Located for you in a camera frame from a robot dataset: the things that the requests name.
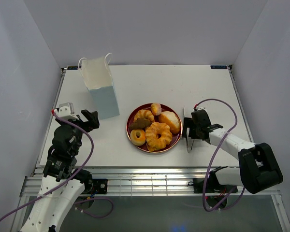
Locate right blue table label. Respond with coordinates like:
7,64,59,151
210,65,228,70

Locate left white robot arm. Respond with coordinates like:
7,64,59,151
21,106,100,232

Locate dark brown bread piece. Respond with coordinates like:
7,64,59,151
129,118,152,130

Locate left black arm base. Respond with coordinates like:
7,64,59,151
83,179,108,195

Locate small glazed donut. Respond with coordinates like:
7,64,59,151
130,129,146,146

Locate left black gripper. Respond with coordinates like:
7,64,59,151
56,109,100,155

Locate left blue table label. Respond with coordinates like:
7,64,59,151
67,66,79,70

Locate golden croissant bread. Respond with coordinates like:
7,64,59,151
133,109,155,122

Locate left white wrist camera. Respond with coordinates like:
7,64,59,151
52,102,79,120

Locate blue table label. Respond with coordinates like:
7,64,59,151
67,66,79,70
210,65,228,70

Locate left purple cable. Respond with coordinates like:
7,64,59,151
0,113,114,232

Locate dark red round plate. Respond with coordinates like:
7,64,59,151
126,103,183,153

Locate aluminium frame rail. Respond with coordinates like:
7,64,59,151
19,166,281,197

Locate large fluted ring bread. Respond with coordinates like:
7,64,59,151
145,122,173,152

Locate small sugared round bun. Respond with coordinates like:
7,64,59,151
150,103,162,116

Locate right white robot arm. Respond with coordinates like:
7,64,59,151
182,109,283,194

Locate light blue paper bag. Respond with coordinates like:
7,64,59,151
78,53,119,119

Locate metal serving tongs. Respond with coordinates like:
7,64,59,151
183,106,195,153

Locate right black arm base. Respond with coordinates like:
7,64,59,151
188,177,238,194

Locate large round bread roll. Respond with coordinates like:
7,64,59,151
158,111,181,134

